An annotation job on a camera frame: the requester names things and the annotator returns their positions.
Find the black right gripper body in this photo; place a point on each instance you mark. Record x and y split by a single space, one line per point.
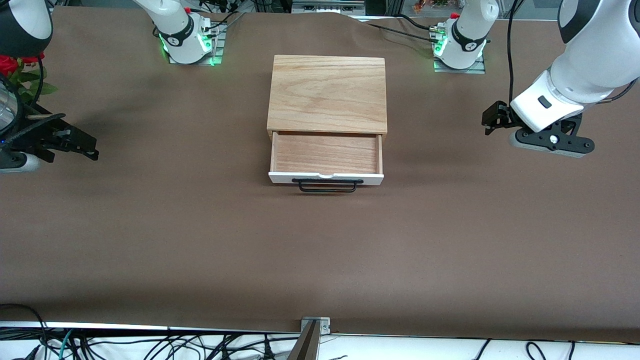
36 135

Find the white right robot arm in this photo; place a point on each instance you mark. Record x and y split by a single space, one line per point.
175 25

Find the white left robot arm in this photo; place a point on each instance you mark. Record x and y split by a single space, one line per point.
590 60

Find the red artificial roses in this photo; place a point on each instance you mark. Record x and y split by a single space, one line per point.
17 70

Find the colourful background decoration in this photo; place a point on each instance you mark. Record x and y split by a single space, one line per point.
430 5

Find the wooden cabinet box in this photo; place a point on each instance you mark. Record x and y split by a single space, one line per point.
327 92

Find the silver power strip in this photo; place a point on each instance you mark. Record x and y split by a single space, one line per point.
327 6

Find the brown table cover sheet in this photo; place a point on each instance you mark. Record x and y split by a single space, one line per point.
320 240

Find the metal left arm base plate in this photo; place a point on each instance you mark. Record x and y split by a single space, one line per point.
460 70

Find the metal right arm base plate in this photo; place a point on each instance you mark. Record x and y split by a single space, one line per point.
217 47

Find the metal edge bracket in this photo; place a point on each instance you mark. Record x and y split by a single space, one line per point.
324 325

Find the dark camera mount post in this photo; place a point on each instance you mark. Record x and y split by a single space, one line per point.
306 345

